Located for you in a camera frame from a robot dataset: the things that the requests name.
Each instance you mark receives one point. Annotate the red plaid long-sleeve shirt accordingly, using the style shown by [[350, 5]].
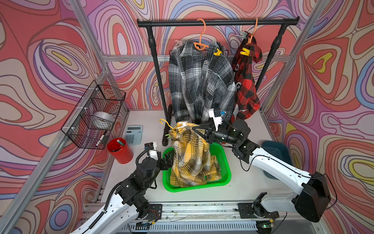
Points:
[[246, 101]]

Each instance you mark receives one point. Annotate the dark teal bin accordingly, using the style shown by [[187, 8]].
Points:
[[277, 149]]

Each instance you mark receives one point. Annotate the black clothes rack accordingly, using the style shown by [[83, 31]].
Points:
[[149, 25]]

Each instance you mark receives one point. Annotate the black marker in basket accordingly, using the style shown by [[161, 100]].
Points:
[[100, 140]]

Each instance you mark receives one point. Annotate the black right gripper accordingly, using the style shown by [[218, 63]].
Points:
[[209, 129]]

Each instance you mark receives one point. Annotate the red plastic cup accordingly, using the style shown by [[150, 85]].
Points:
[[120, 150]]

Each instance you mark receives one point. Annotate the orange hanger with red shirt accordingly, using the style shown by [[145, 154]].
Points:
[[254, 31]]

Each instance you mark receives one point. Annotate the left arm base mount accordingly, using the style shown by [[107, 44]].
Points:
[[152, 212]]

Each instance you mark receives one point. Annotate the white plastic clothespin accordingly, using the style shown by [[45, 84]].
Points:
[[181, 124]]

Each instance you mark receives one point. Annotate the grey plaid long-sleeve shirt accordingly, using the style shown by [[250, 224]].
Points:
[[199, 81]]

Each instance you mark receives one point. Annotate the yellow plaid long-sleeve shirt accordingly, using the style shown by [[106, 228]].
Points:
[[193, 164]]

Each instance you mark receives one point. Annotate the yellow clothespin on red shirt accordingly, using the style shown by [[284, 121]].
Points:
[[245, 52]]

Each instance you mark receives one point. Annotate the yellow plastic hanger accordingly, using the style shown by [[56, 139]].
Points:
[[163, 121]]

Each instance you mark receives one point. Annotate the grey tape roll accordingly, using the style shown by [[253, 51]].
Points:
[[101, 120]]

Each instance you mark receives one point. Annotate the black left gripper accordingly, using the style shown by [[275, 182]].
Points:
[[169, 163]]

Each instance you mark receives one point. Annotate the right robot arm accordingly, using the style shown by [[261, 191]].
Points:
[[310, 194]]

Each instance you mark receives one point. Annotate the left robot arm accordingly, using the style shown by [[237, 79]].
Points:
[[126, 201]]

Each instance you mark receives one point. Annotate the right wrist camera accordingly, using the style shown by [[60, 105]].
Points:
[[216, 115]]

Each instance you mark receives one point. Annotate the orange hanger with grey shirt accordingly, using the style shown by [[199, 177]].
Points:
[[201, 35]]

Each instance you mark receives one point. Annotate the light blue desk calculator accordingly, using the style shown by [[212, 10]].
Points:
[[133, 134]]

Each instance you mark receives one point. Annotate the black wire basket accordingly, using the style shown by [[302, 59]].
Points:
[[98, 97]]

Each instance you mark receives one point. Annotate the green plastic basket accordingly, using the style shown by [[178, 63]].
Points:
[[216, 150]]

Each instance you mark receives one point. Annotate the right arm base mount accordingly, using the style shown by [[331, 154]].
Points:
[[255, 210]]

